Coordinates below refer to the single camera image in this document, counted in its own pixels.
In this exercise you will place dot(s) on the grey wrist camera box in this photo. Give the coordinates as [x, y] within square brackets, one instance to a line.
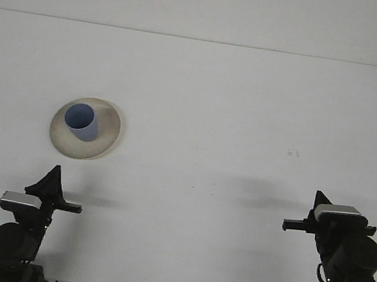
[339, 213]
[20, 200]

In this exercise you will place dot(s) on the pale round plate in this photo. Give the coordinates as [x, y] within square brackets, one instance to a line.
[105, 137]

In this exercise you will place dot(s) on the pale blue cup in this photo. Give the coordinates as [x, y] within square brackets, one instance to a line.
[84, 127]

